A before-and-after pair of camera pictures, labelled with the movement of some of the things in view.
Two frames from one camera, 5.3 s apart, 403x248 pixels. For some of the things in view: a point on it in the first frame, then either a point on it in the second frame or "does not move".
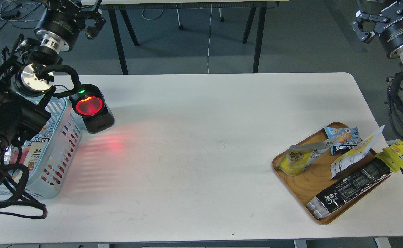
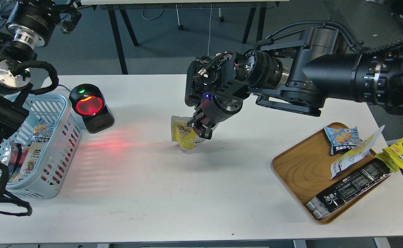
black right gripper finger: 364,36 → 195,122
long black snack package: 375,172 does not move
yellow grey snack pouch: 297,156 → 185,136
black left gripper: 61,21 → 34,21
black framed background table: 124,4 does not move
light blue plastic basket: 50,156 does not move
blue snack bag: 348,138 does not move
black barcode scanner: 89,102 does not move
